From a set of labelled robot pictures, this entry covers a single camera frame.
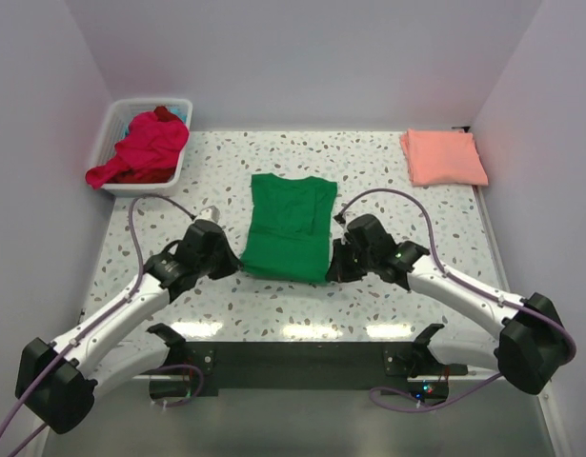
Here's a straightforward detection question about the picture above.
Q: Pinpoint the dark red t shirt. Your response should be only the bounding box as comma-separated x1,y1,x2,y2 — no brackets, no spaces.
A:
153,106,178,122

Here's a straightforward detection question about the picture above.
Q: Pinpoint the green t shirt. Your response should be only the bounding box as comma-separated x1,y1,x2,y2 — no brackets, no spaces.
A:
241,173,337,284

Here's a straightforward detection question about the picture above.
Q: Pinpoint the aluminium frame rail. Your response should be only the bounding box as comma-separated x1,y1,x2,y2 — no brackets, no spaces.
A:
130,366,552,382

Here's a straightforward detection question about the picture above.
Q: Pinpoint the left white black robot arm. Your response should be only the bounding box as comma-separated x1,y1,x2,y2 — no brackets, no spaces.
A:
15,215,241,434

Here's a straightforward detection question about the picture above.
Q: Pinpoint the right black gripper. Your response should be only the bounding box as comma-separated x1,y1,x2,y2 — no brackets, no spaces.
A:
326,237,376,284

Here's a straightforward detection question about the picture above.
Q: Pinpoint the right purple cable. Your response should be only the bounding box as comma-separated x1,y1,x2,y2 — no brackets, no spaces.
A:
337,188,577,410

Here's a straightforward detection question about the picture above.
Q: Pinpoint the white plastic laundry basket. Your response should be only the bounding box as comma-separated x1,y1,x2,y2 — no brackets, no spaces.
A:
85,97,192,197

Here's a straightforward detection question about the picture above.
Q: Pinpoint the purple cable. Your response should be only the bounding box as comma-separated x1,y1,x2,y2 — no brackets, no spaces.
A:
337,188,577,410
0,193,212,457

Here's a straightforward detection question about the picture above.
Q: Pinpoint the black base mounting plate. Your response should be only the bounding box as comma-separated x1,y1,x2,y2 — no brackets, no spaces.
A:
149,342,468,401

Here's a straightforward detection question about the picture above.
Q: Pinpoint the crumpled magenta t shirt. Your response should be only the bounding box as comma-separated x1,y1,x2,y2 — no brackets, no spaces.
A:
86,111,190,189

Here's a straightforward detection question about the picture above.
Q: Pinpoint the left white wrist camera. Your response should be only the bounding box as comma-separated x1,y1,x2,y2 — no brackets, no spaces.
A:
195,206,220,224

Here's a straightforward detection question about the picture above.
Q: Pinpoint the folded salmon pink t shirt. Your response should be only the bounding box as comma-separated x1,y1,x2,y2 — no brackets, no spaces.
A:
399,129,489,187

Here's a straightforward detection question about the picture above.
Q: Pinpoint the teal garment in basket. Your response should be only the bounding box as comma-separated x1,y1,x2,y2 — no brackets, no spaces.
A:
169,106,187,122

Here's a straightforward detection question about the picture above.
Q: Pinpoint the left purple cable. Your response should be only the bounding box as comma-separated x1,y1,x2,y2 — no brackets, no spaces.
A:
0,193,212,457

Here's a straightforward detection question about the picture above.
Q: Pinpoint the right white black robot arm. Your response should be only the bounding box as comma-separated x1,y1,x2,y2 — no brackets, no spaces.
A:
326,214,576,394

